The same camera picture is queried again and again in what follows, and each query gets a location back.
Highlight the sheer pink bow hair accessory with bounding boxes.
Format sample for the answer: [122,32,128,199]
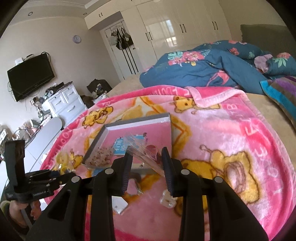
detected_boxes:
[87,147,113,167]

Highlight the clear pearl hair clip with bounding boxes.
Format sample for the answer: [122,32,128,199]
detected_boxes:
[159,189,178,209]

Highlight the clear plastic jewelry packet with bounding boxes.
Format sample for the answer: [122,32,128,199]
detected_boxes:
[123,135,165,177]

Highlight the yellow ring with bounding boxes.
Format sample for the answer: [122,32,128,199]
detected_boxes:
[55,159,75,175]

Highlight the white bedroom door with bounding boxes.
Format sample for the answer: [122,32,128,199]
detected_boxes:
[100,19,143,81]

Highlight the person's left hand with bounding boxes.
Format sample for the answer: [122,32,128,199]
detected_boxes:
[9,200,42,228]

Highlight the blue printed card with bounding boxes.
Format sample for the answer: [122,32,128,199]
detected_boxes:
[112,137,127,156]

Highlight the white curved side table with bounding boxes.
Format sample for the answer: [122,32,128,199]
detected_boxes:
[25,117,63,160]

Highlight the grey shallow box with pink lining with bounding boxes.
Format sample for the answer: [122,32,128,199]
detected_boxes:
[82,113,172,174]

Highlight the pink bear print blanket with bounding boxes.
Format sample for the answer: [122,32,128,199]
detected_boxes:
[41,85,295,239]

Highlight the white drawer dresser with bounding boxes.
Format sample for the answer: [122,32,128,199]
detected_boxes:
[42,82,87,128]

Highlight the black bag on floor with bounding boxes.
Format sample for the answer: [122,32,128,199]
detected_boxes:
[87,79,112,96]

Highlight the beige bed sheet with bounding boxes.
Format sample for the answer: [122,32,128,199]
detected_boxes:
[107,74,295,152]

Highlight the blue floral duvet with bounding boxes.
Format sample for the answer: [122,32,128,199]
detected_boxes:
[139,40,295,94]

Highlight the bags hanging on door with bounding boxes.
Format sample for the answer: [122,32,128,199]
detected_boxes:
[109,27,134,50]

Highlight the white glossy wardrobe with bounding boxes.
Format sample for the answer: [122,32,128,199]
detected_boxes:
[85,1,232,69]

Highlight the grey upholstered headboard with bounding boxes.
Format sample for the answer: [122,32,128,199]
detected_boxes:
[240,24,296,58]

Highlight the black wall television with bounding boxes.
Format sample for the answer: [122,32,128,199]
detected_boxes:
[7,52,55,102]

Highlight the round purple wall clock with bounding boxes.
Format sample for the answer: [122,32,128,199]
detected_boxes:
[72,35,81,44]

